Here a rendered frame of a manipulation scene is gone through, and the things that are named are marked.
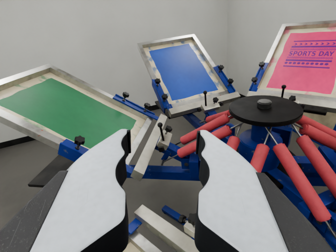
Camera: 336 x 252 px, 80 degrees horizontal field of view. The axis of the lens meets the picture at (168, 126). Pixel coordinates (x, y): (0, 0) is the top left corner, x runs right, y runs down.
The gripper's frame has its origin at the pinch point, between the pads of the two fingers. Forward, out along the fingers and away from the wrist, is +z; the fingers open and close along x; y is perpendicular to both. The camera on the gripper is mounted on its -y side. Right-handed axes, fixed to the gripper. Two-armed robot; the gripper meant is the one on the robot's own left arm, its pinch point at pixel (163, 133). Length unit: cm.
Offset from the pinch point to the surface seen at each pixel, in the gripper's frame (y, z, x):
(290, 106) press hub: 28, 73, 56
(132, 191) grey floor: 174, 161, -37
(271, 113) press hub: 29, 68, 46
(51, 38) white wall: 26, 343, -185
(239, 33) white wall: 18, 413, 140
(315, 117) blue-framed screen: 108, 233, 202
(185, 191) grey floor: 165, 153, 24
